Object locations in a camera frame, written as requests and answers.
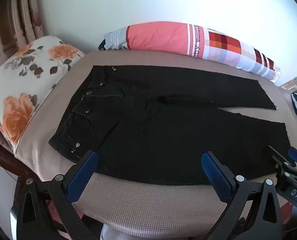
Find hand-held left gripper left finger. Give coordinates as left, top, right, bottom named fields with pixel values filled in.
left=11, top=150, right=99, bottom=240

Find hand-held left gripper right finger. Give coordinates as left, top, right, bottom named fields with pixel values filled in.
left=201, top=151, right=283, bottom=240

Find black pants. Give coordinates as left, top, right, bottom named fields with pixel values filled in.
left=48, top=65, right=292, bottom=186

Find beige textured bed sheet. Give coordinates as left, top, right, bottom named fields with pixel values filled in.
left=13, top=49, right=297, bottom=230

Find floral orange white pillow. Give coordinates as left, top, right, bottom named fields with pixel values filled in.
left=0, top=35, right=86, bottom=150

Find pink checked pillow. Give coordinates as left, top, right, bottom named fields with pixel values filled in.
left=98, top=22, right=281, bottom=82

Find beige patterned curtain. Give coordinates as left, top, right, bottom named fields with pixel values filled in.
left=0, top=0, right=47, bottom=77

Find dark wooden bed frame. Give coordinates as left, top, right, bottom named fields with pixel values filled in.
left=0, top=127, right=41, bottom=180

